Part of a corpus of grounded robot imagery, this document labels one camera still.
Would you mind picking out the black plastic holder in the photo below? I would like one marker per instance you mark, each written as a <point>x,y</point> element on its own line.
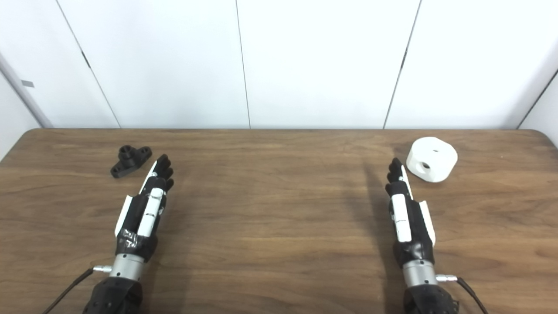
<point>128,161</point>

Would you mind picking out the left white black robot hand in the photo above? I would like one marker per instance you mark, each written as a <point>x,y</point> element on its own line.
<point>147,213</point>

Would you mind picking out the small grey wall tag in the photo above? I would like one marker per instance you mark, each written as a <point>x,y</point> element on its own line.
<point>28,83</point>

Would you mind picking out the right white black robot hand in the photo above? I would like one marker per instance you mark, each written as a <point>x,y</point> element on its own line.
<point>402,218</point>

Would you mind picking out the round white plastic piece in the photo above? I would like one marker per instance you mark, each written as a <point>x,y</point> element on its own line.
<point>436,159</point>

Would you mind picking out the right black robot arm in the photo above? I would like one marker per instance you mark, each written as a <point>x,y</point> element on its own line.
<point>425,292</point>

